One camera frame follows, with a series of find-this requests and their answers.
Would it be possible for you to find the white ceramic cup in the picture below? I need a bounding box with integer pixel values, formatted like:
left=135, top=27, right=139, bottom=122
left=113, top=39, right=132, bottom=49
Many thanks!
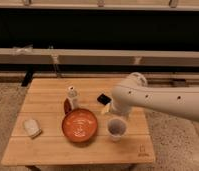
left=107, top=118, right=127, bottom=142

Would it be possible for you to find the small black box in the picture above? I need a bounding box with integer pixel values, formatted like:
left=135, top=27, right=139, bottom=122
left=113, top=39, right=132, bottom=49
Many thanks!
left=97, top=94, right=111, bottom=105

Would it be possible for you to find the clear plastic bottle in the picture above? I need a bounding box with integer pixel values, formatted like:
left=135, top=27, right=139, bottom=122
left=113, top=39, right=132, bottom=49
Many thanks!
left=67, top=86, right=79, bottom=109

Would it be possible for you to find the wooden table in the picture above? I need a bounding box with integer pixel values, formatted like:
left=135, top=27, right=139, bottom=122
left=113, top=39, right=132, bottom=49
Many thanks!
left=2, top=78, right=155, bottom=166

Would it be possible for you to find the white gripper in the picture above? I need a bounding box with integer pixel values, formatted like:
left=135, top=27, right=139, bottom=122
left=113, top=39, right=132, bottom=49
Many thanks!
left=109, top=101, right=131, bottom=118

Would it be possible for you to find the orange ceramic bowl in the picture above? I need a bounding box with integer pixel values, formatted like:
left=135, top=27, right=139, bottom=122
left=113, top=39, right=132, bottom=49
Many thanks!
left=61, top=109, right=98, bottom=143

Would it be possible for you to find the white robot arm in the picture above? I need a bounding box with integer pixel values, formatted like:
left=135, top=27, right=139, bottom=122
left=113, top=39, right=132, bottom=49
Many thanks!
left=110, top=72, right=199, bottom=122

